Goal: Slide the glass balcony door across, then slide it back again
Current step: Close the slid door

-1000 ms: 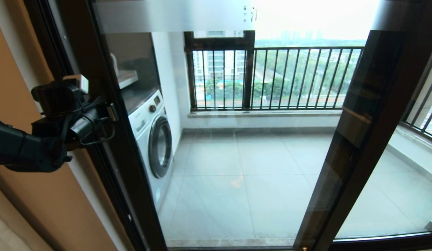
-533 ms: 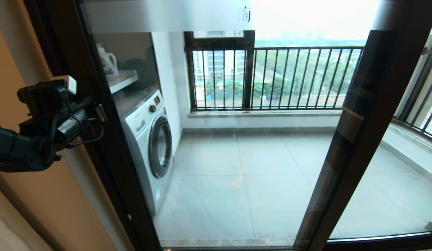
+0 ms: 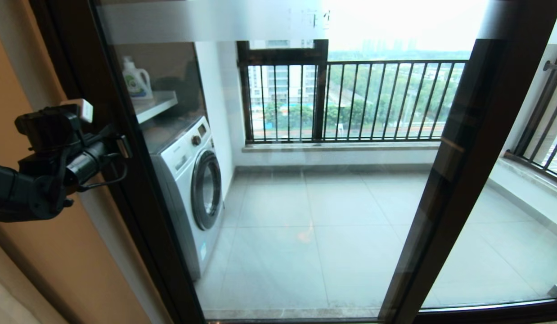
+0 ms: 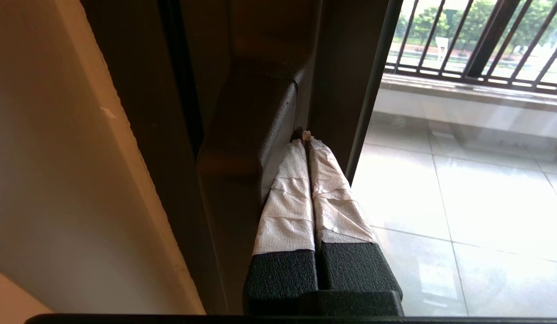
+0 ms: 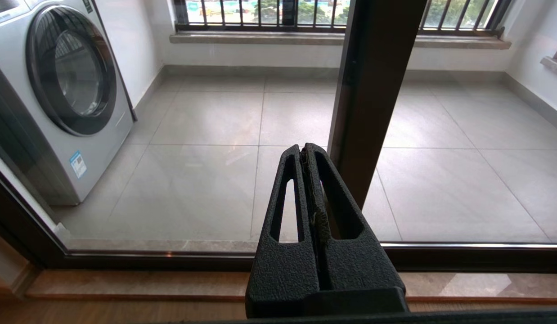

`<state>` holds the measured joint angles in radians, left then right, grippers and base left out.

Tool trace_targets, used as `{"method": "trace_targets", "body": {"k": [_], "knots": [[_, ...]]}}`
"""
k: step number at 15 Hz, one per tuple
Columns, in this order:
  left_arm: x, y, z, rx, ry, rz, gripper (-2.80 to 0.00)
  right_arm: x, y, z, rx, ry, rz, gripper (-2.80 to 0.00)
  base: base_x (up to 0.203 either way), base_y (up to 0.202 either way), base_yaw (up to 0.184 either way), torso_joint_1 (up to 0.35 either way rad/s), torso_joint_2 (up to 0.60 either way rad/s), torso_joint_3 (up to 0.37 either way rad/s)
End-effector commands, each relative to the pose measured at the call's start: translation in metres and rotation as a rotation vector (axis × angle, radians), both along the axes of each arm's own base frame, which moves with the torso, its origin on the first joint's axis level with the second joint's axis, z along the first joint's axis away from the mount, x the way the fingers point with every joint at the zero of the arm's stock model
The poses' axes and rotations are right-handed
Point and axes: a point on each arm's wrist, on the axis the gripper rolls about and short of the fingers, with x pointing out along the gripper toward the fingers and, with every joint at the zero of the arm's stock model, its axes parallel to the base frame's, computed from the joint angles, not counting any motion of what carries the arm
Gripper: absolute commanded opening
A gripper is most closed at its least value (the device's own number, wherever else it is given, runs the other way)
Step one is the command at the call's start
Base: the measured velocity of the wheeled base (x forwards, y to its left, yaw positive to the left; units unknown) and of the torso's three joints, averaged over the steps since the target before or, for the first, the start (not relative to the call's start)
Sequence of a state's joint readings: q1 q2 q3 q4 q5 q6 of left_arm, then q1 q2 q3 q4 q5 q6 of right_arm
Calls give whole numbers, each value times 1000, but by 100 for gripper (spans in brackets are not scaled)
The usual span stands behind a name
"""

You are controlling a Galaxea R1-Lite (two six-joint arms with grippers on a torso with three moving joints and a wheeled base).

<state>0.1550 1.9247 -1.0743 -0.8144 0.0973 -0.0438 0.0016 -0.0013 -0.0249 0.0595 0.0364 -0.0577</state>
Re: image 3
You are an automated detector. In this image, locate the dark framed sliding glass door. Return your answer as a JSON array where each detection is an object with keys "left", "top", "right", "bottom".
[{"left": 30, "top": 0, "right": 557, "bottom": 324}]

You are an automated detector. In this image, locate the white stone shelf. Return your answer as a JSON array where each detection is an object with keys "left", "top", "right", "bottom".
[{"left": 134, "top": 91, "right": 178, "bottom": 125}]

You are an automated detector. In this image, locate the white detergent bottle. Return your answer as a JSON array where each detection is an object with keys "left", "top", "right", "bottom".
[{"left": 122, "top": 56, "right": 154, "bottom": 99}]

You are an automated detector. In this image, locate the white front-load washing machine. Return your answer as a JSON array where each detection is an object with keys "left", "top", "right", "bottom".
[{"left": 141, "top": 116, "right": 226, "bottom": 280}]

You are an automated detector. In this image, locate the frosted white glass sticker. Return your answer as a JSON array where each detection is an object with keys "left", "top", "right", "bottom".
[{"left": 96, "top": 0, "right": 508, "bottom": 45}]

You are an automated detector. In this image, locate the grey stone window sill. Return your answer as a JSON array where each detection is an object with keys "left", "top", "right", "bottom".
[{"left": 243, "top": 141, "right": 441, "bottom": 153}]

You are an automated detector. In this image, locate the black metal balcony railing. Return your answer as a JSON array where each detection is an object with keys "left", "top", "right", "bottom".
[{"left": 239, "top": 59, "right": 469, "bottom": 144}]

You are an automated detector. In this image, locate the black side balcony railing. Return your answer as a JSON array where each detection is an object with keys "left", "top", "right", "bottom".
[{"left": 506, "top": 45, "right": 557, "bottom": 183}]

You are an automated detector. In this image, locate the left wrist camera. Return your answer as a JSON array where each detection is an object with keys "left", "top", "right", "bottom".
[{"left": 60, "top": 99, "right": 94, "bottom": 123}]

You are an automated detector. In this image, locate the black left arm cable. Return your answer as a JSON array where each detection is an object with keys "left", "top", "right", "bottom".
[{"left": 77, "top": 153, "right": 129, "bottom": 192}]

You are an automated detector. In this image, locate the dark outer door frame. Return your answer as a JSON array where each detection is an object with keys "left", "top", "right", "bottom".
[{"left": 29, "top": 0, "right": 557, "bottom": 324}]

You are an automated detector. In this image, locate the dark window frame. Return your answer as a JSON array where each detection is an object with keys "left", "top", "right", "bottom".
[{"left": 236, "top": 40, "right": 329, "bottom": 143}]

